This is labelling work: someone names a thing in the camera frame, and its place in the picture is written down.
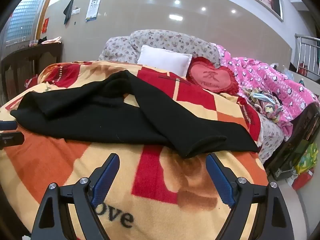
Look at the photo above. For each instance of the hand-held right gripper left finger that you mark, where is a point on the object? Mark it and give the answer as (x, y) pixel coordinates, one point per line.
(105, 180)

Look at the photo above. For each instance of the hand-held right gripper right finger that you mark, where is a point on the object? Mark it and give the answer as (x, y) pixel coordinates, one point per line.
(220, 180)

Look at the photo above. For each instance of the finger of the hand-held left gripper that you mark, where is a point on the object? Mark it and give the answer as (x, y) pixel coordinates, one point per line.
(7, 125)
(11, 141)

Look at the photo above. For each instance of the black knit sweater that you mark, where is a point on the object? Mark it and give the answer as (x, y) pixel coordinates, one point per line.
(100, 110)

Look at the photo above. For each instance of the checkered red orange blanket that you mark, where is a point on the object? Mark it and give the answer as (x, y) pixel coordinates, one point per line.
(175, 192)

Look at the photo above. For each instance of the red shopping bag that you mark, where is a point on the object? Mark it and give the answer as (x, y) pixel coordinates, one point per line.
(31, 83)

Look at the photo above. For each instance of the dark wooden table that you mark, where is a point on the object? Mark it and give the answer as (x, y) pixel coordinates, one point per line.
(15, 65)

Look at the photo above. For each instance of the floral bed sheet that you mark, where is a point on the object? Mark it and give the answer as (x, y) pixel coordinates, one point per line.
(271, 140)

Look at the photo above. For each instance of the multicoloured crumpled cloth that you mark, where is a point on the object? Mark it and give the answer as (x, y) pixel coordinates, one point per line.
(266, 110)

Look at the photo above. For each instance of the green yellow bag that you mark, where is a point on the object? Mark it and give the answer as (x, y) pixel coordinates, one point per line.
(307, 158)

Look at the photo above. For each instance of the small black object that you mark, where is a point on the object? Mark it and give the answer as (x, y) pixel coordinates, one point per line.
(42, 40)

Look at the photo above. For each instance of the pale cloth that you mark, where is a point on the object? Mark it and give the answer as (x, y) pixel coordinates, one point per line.
(52, 40)

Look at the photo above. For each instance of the red heart cushion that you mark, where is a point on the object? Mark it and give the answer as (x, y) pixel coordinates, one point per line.
(210, 77)

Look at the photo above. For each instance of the pink penguin blanket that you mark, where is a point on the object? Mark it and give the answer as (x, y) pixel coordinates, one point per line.
(262, 77)

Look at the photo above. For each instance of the glass block window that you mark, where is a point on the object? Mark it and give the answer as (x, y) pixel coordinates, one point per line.
(25, 15)

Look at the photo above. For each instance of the plastic bottle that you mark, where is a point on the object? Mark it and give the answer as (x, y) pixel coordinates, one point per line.
(301, 83)

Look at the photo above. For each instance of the dark hanging cloth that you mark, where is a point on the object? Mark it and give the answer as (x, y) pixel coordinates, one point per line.
(68, 12)

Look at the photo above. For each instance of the white pillow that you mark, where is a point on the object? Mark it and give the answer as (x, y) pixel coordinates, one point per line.
(162, 58)

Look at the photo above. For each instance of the red canister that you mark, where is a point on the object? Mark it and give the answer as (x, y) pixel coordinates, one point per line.
(303, 68)

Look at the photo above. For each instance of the eye chart poster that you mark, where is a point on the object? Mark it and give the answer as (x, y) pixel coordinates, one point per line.
(93, 5)

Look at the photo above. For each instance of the floral quilt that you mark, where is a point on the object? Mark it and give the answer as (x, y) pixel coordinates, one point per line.
(170, 40)

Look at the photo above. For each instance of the metal stair railing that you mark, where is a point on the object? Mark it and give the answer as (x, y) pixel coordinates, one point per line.
(306, 50)

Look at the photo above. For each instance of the grey metal bracket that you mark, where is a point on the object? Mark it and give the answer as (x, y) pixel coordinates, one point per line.
(283, 174)

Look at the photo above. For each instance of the dark wooden bed frame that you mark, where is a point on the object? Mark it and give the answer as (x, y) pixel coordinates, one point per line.
(300, 135)

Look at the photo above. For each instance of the red wall sign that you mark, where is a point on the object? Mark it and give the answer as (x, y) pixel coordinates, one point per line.
(45, 25)

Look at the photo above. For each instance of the white wall socket box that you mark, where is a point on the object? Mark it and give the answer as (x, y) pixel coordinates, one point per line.
(76, 11)

